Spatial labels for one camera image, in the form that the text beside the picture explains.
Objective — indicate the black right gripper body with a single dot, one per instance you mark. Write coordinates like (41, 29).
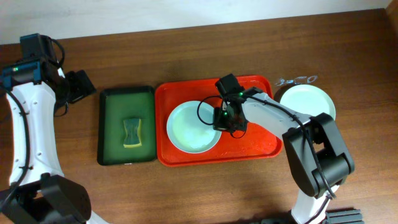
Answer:
(224, 121)

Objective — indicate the light blue plate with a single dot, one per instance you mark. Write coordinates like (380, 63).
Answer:
(306, 99)
(189, 127)

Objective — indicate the yellow green sponge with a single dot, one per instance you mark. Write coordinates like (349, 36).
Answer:
(132, 129)

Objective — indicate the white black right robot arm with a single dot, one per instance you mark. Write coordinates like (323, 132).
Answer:
(317, 155)

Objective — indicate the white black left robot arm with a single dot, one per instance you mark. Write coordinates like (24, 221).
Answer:
(39, 191)

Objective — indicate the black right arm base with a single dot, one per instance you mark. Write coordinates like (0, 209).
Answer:
(351, 216)

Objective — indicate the red plastic tray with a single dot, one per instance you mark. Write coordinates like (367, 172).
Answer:
(256, 143)

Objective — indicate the black tray with green water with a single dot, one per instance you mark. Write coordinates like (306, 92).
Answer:
(115, 106)

